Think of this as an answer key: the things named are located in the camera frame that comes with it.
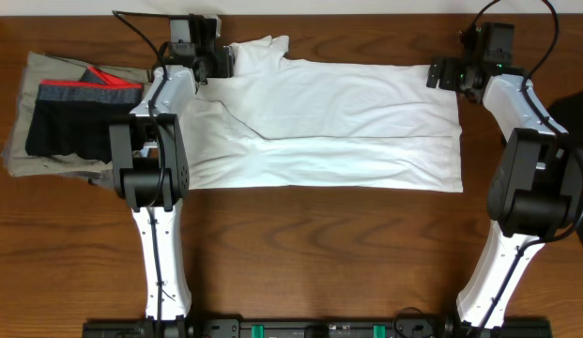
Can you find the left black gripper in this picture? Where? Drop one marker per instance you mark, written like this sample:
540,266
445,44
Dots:
224,58

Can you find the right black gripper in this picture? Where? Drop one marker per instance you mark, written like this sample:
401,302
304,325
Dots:
446,82

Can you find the white t-shirt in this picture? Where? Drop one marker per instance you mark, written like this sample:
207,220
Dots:
281,122

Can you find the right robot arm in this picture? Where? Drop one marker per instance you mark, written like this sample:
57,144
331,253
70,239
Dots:
536,194

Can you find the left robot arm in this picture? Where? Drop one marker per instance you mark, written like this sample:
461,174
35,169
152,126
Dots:
151,171

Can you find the navy boxer shorts red waistband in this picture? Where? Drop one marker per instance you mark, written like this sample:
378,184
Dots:
73,117

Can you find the folded grey garment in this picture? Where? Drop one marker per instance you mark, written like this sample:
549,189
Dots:
103,179

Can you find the folded khaki garment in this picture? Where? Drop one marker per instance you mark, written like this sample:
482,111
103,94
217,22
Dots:
41,67

